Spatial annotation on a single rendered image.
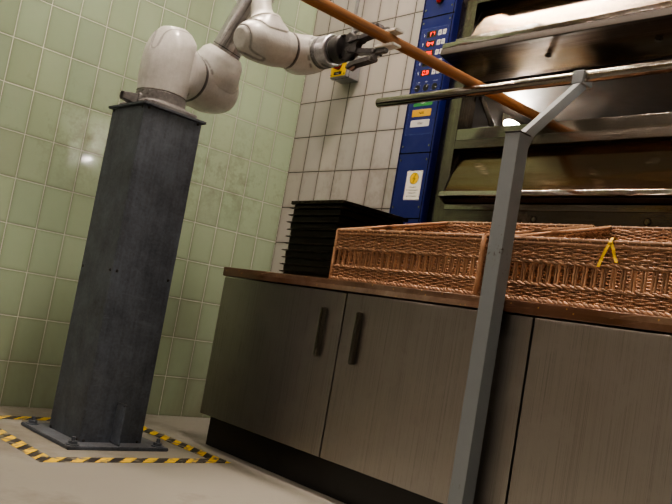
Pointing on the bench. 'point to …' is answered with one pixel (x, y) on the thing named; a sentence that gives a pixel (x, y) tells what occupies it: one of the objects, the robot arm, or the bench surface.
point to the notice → (413, 185)
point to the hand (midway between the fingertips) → (388, 39)
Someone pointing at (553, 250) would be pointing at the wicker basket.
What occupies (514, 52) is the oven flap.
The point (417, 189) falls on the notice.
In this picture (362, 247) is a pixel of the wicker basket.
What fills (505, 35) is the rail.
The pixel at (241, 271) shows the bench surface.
